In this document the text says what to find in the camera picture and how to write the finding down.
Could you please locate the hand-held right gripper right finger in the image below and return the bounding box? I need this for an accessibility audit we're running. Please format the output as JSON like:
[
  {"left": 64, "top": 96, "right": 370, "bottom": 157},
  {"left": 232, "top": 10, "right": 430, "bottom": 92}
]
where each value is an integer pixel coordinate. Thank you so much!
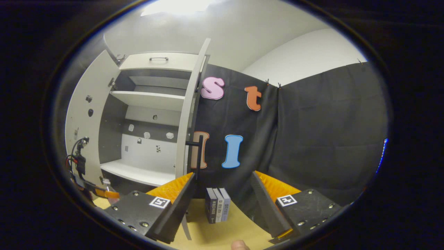
[{"left": 250, "top": 171, "right": 343, "bottom": 244}]

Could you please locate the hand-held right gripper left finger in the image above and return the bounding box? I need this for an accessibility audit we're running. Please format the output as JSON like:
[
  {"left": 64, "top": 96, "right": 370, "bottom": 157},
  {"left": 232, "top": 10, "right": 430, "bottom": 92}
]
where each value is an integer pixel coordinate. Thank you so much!
[{"left": 104, "top": 172, "right": 196, "bottom": 244}]

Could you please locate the white and grey cabinet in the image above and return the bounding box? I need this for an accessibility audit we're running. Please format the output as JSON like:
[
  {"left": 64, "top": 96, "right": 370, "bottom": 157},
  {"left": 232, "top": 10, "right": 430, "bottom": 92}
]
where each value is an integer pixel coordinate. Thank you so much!
[{"left": 98, "top": 51, "right": 208, "bottom": 195}]

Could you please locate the white cabinet door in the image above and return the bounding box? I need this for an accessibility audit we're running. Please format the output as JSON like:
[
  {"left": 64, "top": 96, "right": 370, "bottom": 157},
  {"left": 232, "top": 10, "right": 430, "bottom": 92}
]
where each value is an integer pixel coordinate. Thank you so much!
[
  {"left": 174, "top": 37, "right": 211, "bottom": 241},
  {"left": 65, "top": 50, "right": 121, "bottom": 186}
]

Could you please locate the white cabinet shelf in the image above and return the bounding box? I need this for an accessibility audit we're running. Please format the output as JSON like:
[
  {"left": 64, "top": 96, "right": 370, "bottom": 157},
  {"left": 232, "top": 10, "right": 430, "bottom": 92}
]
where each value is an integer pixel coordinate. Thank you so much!
[{"left": 110, "top": 90, "right": 186, "bottom": 111}]

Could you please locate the white cabinet drawer front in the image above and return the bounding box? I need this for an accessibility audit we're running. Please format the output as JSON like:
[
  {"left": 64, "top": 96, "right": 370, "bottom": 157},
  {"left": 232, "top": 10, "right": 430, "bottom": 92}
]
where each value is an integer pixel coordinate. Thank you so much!
[{"left": 120, "top": 52, "right": 205, "bottom": 72}]

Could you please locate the white book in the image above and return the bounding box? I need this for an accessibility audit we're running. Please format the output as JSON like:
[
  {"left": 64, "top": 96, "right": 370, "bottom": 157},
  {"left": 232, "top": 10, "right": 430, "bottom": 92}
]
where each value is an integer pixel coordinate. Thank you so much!
[{"left": 212, "top": 188, "right": 225, "bottom": 223}]

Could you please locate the light blue book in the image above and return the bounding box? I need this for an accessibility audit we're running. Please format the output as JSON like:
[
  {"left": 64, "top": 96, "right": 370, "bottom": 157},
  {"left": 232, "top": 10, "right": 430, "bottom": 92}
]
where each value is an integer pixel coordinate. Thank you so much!
[{"left": 219, "top": 187, "right": 231, "bottom": 222}]

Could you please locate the black door handle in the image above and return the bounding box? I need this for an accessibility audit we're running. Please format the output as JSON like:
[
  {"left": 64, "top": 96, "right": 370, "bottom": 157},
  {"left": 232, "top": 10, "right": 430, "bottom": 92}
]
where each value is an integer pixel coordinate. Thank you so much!
[{"left": 186, "top": 135, "right": 204, "bottom": 180}]

